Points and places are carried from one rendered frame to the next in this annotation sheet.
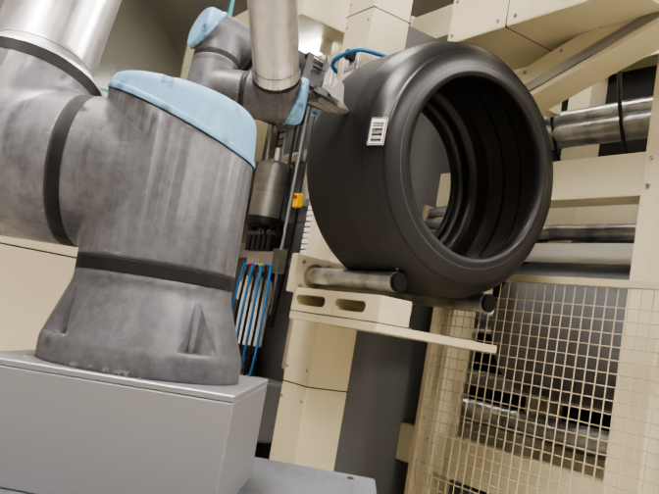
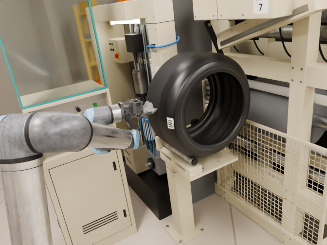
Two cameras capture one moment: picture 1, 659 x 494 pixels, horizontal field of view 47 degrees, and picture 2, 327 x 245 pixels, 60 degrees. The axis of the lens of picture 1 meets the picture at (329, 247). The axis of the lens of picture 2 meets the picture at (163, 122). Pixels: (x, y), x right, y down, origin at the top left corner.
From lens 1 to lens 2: 1.03 m
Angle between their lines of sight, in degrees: 29
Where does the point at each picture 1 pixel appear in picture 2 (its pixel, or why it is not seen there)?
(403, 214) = (189, 146)
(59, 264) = (76, 163)
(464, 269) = (218, 147)
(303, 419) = (175, 182)
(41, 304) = (77, 177)
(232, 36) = (100, 121)
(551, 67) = (243, 30)
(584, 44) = (256, 23)
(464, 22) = (199, 10)
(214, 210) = not seen: outside the picture
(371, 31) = (158, 35)
